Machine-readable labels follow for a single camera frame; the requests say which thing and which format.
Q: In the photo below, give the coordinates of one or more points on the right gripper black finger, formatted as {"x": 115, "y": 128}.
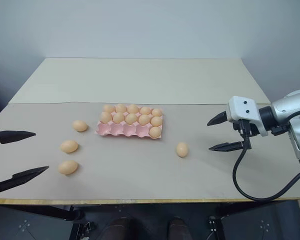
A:
{"x": 227, "y": 146}
{"x": 220, "y": 118}

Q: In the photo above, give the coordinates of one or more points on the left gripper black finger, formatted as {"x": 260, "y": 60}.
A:
{"x": 20, "y": 179}
{"x": 12, "y": 136}

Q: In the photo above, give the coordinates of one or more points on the black panel with screws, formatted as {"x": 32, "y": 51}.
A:
{"x": 265, "y": 222}
{"x": 27, "y": 225}

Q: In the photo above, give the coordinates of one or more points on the pink egg tray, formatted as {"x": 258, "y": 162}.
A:
{"x": 120, "y": 131}

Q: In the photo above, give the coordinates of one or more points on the dark brown rounded shape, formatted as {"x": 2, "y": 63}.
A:
{"x": 123, "y": 228}
{"x": 178, "y": 228}

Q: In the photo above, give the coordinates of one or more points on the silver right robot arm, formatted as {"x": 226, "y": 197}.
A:
{"x": 286, "y": 107}

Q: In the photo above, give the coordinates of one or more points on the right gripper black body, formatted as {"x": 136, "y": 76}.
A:
{"x": 247, "y": 143}

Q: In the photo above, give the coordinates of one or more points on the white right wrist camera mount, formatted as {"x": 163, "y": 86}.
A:
{"x": 242, "y": 107}

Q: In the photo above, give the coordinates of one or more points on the beige egg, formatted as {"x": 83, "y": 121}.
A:
{"x": 80, "y": 125}
{"x": 156, "y": 121}
{"x": 69, "y": 146}
{"x": 182, "y": 149}
{"x": 131, "y": 119}
{"x": 121, "y": 108}
{"x": 118, "y": 117}
{"x": 145, "y": 110}
{"x": 133, "y": 108}
{"x": 108, "y": 108}
{"x": 156, "y": 112}
{"x": 144, "y": 120}
{"x": 105, "y": 117}
{"x": 155, "y": 132}
{"x": 68, "y": 167}

